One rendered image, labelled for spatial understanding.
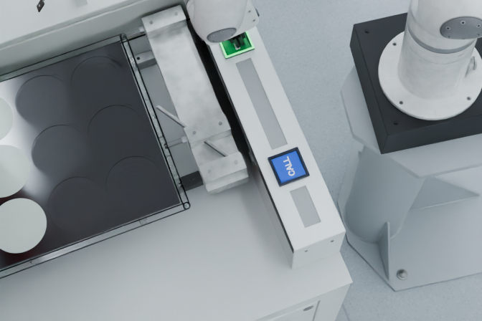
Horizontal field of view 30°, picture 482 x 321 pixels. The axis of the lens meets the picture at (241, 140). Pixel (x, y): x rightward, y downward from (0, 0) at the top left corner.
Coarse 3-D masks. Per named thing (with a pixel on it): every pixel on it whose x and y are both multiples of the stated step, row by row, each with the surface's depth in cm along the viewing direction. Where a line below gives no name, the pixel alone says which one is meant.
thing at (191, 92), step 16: (176, 32) 173; (160, 48) 172; (176, 48) 172; (192, 48) 172; (160, 64) 171; (176, 64) 171; (192, 64) 171; (176, 80) 170; (192, 80) 170; (208, 80) 170; (176, 96) 169; (192, 96) 168; (208, 96) 168; (176, 112) 168; (192, 112) 167; (208, 112) 167; (224, 144) 165; (208, 160) 164; (240, 176) 162; (208, 192) 162
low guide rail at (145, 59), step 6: (192, 36) 176; (138, 54) 175; (144, 54) 175; (150, 54) 175; (138, 60) 175; (144, 60) 175; (150, 60) 175; (138, 66) 176; (144, 66) 177; (150, 66) 177
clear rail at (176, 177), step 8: (120, 40) 171; (128, 48) 170; (128, 56) 169; (136, 64) 169; (136, 72) 168; (136, 80) 168; (144, 88) 167; (144, 96) 166; (144, 104) 166; (152, 104) 166; (152, 112) 165; (152, 120) 165; (160, 128) 164; (160, 136) 163; (160, 144) 163; (168, 152) 162; (168, 160) 162; (176, 168) 161; (176, 176) 160; (176, 184) 160; (184, 192) 159; (184, 200) 159
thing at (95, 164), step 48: (0, 96) 167; (48, 96) 167; (96, 96) 167; (0, 144) 164; (48, 144) 164; (96, 144) 163; (144, 144) 163; (48, 192) 160; (96, 192) 160; (144, 192) 160; (48, 240) 157
